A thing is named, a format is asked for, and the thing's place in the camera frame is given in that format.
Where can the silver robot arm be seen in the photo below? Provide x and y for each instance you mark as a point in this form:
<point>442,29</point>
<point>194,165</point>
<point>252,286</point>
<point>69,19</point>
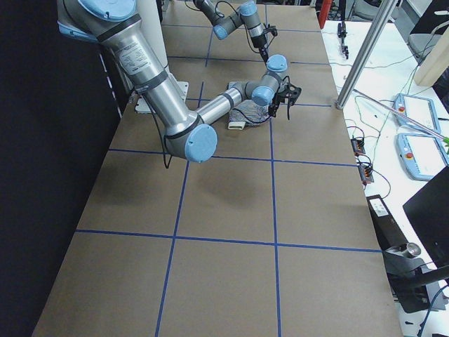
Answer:
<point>245,15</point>
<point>131,30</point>

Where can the upper blue teach pendant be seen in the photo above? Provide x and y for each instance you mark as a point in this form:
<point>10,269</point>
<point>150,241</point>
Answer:
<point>418,108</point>

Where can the lower blue teach pendant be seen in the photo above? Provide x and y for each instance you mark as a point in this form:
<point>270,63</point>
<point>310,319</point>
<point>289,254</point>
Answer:
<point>422,156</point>

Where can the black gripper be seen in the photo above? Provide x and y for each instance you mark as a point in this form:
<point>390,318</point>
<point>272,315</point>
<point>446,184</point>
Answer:
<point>274,102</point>
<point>259,42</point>

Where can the striped polo shirt white collar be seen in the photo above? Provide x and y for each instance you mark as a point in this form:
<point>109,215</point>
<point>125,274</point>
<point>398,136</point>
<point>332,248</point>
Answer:
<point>247,113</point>

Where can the metal rod with white hook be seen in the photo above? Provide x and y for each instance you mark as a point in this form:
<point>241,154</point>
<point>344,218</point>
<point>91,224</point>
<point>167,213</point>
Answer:
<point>403,116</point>

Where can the black desk stand with knob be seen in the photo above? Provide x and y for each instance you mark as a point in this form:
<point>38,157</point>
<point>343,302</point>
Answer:
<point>415,285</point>

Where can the blue teach pendant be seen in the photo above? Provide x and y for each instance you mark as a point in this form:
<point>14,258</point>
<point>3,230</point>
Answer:
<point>418,108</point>
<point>422,156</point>

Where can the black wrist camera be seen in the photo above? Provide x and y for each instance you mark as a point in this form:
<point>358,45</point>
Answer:
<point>270,29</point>
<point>290,94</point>

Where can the black monitor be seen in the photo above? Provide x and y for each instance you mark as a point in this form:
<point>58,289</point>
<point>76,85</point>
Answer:
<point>427,212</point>

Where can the aluminium frame post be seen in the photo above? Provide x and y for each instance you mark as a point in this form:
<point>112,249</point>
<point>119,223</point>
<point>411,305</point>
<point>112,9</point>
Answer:
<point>374,32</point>

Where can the black box with white label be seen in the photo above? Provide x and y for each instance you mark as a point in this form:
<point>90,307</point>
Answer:
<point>387,231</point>

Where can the black tripod stick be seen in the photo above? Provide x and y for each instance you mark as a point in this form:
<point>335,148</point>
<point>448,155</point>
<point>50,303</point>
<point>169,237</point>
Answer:
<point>342,34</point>

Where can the orange black connector board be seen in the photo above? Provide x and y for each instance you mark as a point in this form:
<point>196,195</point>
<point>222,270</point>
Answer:
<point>358,146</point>

